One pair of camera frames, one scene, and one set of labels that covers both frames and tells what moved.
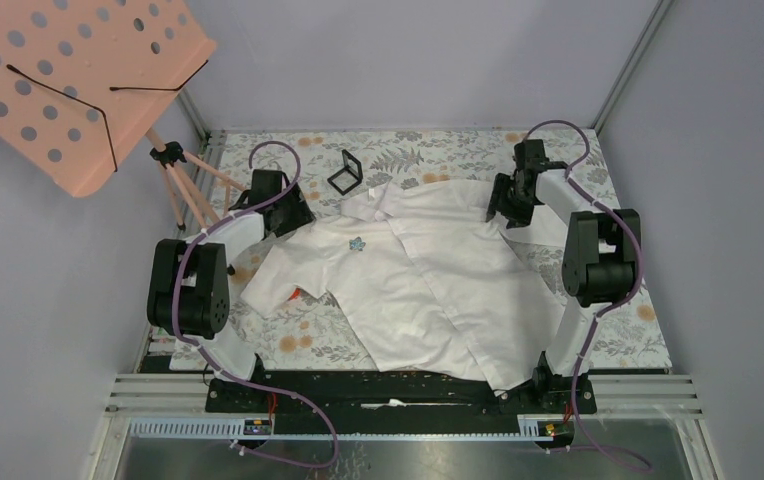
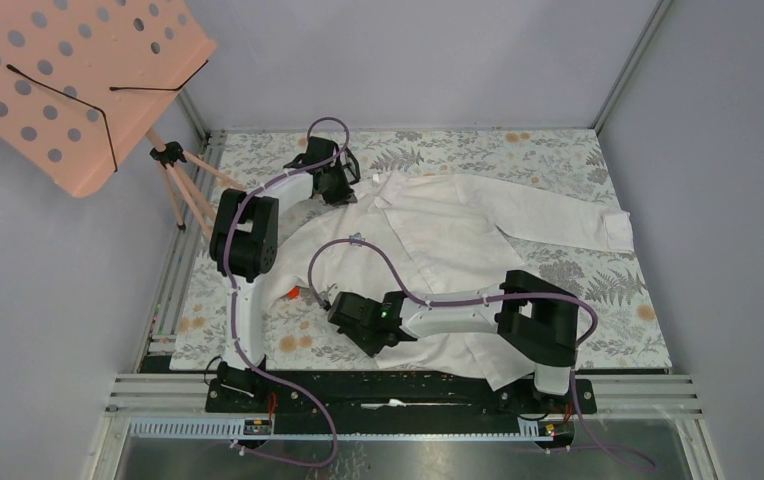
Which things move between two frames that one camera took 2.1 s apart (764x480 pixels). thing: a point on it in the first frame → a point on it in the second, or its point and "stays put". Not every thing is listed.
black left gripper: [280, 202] → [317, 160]
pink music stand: [70, 85] stays put
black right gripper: [498, 203] → [372, 349]
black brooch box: [348, 177] stays put
